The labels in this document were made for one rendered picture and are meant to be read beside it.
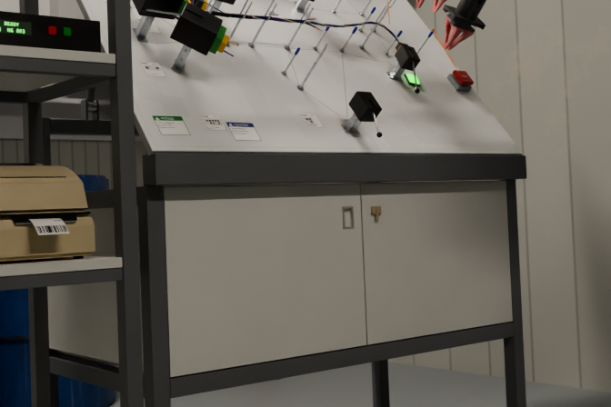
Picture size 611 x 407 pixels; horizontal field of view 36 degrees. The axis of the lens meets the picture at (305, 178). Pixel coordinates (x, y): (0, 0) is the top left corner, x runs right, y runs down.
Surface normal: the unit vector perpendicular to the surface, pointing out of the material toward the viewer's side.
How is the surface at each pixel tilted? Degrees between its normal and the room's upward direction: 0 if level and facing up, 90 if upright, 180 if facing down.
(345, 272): 90
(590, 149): 90
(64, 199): 72
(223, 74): 50
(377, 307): 90
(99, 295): 90
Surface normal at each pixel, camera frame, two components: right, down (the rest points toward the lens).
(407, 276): 0.62, -0.05
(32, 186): 0.62, -0.36
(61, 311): -0.78, 0.01
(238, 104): 0.45, -0.68
